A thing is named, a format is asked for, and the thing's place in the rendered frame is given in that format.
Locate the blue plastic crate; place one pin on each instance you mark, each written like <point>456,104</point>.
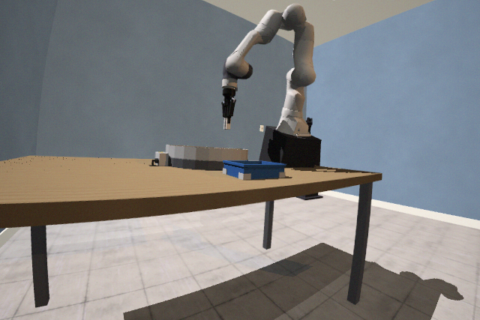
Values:
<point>253,169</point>

